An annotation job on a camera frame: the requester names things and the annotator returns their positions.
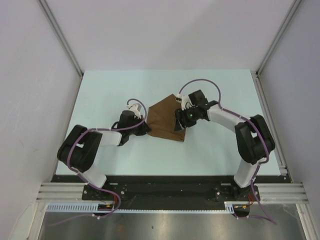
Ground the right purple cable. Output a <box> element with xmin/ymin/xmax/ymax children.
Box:
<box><xmin>179</xmin><ymin>78</ymin><xmax>277</xmax><ymax>225</ymax></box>

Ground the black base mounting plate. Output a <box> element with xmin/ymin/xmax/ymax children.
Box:
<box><xmin>50</xmin><ymin>174</ymin><xmax>292</xmax><ymax>217</ymax></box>

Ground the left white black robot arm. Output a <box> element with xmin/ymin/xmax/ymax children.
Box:
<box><xmin>57</xmin><ymin>110</ymin><xmax>152</xmax><ymax>200</ymax></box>

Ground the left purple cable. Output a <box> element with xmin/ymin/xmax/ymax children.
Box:
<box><xmin>47</xmin><ymin>99</ymin><xmax>148</xmax><ymax>226</ymax></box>

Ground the brown cloth napkin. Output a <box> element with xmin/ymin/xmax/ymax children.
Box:
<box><xmin>146</xmin><ymin>94</ymin><xmax>186</xmax><ymax>142</ymax></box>

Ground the purple cable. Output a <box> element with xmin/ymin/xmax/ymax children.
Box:
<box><xmin>179</xmin><ymin>78</ymin><xmax>277</xmax><ymax>225</ymax></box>
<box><xmin>47</xmin><ymin>99</ymin><xmax>148</xmax><ymax>226</ymax></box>

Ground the white slotted cable duct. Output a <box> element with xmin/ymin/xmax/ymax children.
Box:
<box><xmin>46</xmin><ymin>202</ymin><xmax>234</xmax><ymax>214</ymax></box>

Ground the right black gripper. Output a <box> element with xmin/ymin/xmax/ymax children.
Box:
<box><xmin>174</xmin><ymin>106</ymin><xmax>199</xmax><ymax>132</ymax></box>

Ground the wrist white camera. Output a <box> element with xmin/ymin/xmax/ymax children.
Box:
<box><xmin>175</xmin><ymin>93</ymin><xmax>193</xmax><ymax>111</ymax></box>
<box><xmin>127</xmin><ymin>103</ymin><xmax>142</xmax><ymax>119</ymax></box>

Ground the aluminium frame rail front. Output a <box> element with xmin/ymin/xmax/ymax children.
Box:
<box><xmin>36</xmin><ymin>182</ymin><xmax>309</xmax><ymax>204</ymax></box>

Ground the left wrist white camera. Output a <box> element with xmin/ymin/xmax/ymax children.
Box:
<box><xmin>127</xmin><ymin>103</ymin><xmax>142</xmax><ymax>119</ymax></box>

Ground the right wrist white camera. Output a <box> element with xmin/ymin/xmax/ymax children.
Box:
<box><xmin>175</xmin><ymin>93</ymin><xmax>193</xmax><ymax>111</ymax></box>

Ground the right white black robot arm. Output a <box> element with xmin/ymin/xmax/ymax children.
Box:
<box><xmin>174</xmin><ymin>90</ymin><xmax>275</xmax><ymax>201</ymax></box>

